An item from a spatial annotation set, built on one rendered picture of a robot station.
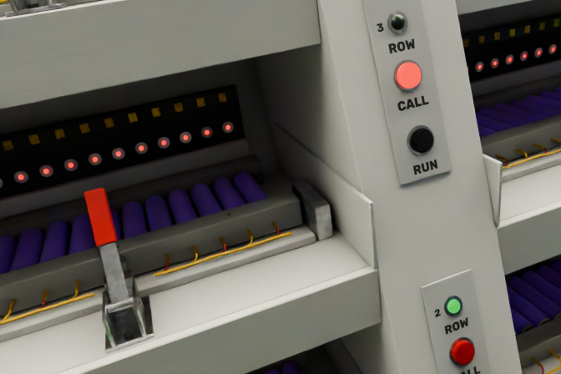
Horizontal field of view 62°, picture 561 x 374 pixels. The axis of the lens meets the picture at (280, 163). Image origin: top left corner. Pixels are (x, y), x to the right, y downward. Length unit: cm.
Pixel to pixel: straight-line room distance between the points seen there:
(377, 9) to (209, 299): 21
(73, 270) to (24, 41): 16
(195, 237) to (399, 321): 15
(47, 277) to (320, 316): 18
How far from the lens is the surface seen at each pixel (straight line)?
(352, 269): 32
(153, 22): 28
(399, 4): 32
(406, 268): 33
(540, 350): 52
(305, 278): 31
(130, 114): 43
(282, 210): 36
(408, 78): 31
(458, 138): 34
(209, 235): 35
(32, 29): 28
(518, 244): 39
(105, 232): 31
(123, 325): 32
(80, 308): 34
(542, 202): 40
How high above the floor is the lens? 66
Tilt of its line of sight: 7 degrees down
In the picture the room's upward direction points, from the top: 13 degrees counter-clockwise
